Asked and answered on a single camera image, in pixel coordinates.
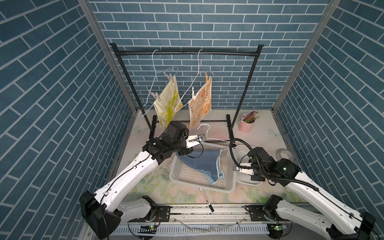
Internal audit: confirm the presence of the white wire hanger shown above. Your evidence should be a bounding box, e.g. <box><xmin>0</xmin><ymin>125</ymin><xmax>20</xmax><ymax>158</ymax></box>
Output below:
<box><xmin>197</xmin><ymin>123</ymin><xmax>231</xmax><ymax>143</ymax></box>
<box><xmin>175</xmin><ymin>49</ymin><xmax>203</xmax><ymax>113</ymax></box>

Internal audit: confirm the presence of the blue patterned towel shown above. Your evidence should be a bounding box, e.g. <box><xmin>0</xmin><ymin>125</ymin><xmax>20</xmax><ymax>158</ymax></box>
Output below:
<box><xmin>176</xmin><ymin>150</ymin><xmax>225</xmax><ymax>185</ymax></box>

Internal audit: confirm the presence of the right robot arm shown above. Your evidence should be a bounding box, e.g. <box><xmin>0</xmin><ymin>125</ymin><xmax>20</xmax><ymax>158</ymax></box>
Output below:
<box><xmin>229</xmin><ymin>138</ymin><xmax>376</xmax><ymax>240</ymax></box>

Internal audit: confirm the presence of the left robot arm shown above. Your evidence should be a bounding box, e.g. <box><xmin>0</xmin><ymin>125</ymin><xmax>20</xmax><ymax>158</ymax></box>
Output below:
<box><xmin>79</xmin><ymin>121</ymin><xmax>206</xmax><ymax>240</ymax></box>

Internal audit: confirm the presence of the clear tape roll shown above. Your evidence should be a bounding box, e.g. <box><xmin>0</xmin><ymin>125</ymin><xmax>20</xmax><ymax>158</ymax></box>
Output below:
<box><xmin>276</xmin><ymin>149</ymin><xmax>295</xmax><ymax>162</ymax></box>

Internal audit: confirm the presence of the white perforated plastic basket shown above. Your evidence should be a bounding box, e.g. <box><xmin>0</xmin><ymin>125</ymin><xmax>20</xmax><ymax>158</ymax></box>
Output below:
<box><xmin>169</xmin><ymin>143</ymin><xmax>237</xmax><ymax>194</ymax></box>

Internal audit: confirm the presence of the white rectangular tray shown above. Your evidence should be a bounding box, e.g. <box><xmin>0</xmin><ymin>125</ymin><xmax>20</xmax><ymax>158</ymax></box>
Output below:
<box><xmin>233</xmin><ymin>145</ymin><xmax>262</xmax><ymax>187</ymax></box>

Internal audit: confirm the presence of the black metal clothes rack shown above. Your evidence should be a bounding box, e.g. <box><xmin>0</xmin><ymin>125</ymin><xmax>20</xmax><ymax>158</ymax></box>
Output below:
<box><xmin>110</xmin><ymin>43</ymin><xmax>264</xmax><ymax>141</ymax></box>

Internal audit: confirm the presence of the yellow green patterned towel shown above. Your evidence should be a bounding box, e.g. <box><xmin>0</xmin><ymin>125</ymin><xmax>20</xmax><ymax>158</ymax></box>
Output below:
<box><xmin>154</xmin><ymin>79</ymin><xmax>180</xmax><ymax>130</ymax></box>

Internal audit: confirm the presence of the orange patterned towel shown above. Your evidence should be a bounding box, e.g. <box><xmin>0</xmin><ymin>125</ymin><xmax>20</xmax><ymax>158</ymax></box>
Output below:
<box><xmin>188</xmin><ymin>82</ymin><xmax>212</xmax><ymax>129</ymax></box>

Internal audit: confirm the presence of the pink pencil cup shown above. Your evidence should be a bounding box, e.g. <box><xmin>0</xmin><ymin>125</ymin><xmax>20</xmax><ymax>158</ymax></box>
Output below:
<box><xmin>238</xmin><ymin>110</ymin><xmax>259</xmax><ymax>133</ymax></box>

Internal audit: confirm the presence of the white clothespin lower left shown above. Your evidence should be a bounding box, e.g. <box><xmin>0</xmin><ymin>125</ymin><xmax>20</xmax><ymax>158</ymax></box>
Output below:
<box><xmin>150</xmin><ymin>92</ymin><xmax>161</xmax><ymax>101</ymax></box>

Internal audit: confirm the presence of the black tipped marker pen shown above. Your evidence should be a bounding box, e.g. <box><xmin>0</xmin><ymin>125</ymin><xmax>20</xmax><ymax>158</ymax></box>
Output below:
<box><xmin>199</xmin><ymin>188</ymin><xmax>215</xmax><ymax>213</ymax></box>

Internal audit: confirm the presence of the white clothespin upper left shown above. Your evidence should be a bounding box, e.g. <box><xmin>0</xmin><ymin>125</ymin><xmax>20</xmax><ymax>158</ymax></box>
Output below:
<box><xmin>163</xmin><ymin>72</ymin><xmax>176</xmax><ymax>82</ymax></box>

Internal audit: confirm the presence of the wooden clothespin middle upper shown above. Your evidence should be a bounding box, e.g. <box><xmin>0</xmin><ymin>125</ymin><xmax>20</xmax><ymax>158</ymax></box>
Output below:
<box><xmin>205</xmin><ymin>73</ymin><xmax>212</xmax><ymax>83</ymax></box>

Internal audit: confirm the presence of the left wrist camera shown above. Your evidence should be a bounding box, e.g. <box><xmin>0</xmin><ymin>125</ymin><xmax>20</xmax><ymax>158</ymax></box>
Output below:
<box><xmin>186</xmin><ymin>134</ymin><xmax>206</xmax><ymax>149</ymax></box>

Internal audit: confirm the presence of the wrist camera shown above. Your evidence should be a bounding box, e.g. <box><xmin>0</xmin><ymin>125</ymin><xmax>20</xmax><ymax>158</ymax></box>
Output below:
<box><xmin>233</xmin><ymin>163</ymin><xmax>255</xmax><ymax>176</ymax></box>
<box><xmin>186</xmin><ymin>134</ymin><xmax>206</xmax><ymax>149</ymax></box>

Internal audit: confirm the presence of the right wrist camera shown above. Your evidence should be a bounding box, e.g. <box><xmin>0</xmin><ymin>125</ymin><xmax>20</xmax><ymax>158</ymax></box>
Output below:
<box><xmin>233</xmin><ymin>163</ymin><xmax>255</xmax><ymax>176</ymax></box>

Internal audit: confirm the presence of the light blue wire hanger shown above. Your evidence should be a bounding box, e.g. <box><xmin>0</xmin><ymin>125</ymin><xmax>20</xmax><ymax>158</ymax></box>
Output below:
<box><xmin>139</xmin><ymin>49</ymin><xmax>179</xmax><ymax>118</ymax></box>

